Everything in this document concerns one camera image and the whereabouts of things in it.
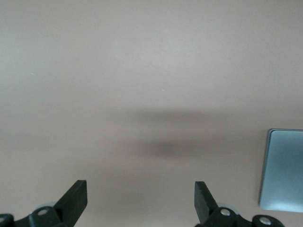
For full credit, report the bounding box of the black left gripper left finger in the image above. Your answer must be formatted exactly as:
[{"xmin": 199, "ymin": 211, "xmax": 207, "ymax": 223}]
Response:
[{"xmin": 0, "ymin": 180, "xmax": 88, "ymax": 227}]

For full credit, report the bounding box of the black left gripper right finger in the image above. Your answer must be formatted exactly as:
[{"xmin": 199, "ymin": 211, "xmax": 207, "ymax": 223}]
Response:
[{"xmin": 194, "ymin": 181, "xmax": 284, "ymax": 227}]

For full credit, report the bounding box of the silver laptop with black keyboard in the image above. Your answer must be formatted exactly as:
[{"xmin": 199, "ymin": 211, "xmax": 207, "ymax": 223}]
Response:
[{"xmin": 258, "ymin": 129, "xmax": 303, "ymax": 213}]

